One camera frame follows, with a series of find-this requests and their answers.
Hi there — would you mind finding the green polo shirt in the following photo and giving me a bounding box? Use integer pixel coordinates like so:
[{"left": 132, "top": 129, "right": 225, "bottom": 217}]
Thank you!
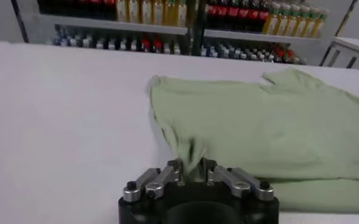
[{"left": 147, "top": 68, "right": 359, "bottom": 214}]

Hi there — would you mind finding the white side table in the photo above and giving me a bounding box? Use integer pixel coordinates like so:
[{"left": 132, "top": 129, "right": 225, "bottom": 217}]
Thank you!
[{"left": 319, "top": 36, "right": 359, "bottom": 75}]

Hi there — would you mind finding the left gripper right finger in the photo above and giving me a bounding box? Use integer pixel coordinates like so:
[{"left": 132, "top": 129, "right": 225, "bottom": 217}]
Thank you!
[{"left": 201, "top": 156, "right": 275, "bottom": 203}]

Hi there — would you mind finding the yellow tea bottle green label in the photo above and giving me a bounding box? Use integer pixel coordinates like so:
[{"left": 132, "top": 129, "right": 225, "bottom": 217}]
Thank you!
[
  {"left": 311, "top": 9, "right": 331, "bottom": 39},
  {"left": 293, "top": 5, "right": 311, "bottom": 37},
  {"left": 261, "top": 1, "right": 281, "bottom": 35},
  {"left": 176, "top": 0, "right": 188, "bottom": 27},
  {"left": 163, "top": 0, "right": 177, "bottom": 26},
  {"left": 151, "top": 0, "right": 165, "bottom": 25},
  {"left": 272, "top": 2, "right": 291, "bottom": 36},
  {"left": 115, "top": 0, "right": 128, "bottom": 23},
  {"left": 303, "top": 6, "right": 321, "bottom": 38},
  {"left": 284, "top": 3, "right": 302, "bottom": 37},
  {"left": 139, "top": 0, "right": 152, "bottom": 24},
  {"left": 127, "top": 0, "right": 140, "bottom": 24}
]

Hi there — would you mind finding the small green-tinted bottle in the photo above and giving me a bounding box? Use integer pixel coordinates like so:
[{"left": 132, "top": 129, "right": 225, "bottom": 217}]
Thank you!
[
  {"left": 80, "top": 35, "right": 92, "bottom": 49},
  {"left": 68, "top": 33, "right": 79, "bottom": 49}
]

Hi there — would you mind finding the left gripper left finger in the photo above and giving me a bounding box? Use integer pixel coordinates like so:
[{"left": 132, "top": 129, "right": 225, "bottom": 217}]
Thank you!
[{"left": 123, "top": 158, "right": 185, "bottom": 203}]

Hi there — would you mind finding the open beverage cooler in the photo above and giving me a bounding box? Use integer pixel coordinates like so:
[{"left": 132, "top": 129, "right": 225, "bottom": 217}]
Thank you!
[
  {"left": 10, "top": 0, "right": 198, "bottom": 56},
  {"left": 194, "top": 0, "right": 359, "bottom": 66}
]

